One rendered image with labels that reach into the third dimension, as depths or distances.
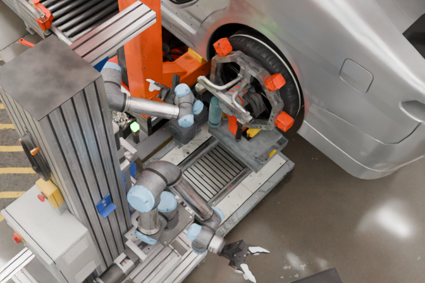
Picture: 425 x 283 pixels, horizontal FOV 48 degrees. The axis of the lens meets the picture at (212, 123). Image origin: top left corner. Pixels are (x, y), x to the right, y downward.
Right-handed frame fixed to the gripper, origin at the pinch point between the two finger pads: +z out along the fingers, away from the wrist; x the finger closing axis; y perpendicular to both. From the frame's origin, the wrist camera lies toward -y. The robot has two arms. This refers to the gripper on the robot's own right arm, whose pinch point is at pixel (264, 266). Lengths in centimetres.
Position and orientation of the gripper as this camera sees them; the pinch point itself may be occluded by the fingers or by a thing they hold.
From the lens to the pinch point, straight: 210.5
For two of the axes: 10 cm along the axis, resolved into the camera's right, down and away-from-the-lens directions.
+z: 8.9, 4.2, -2.0
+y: -1.3, 6.4, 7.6
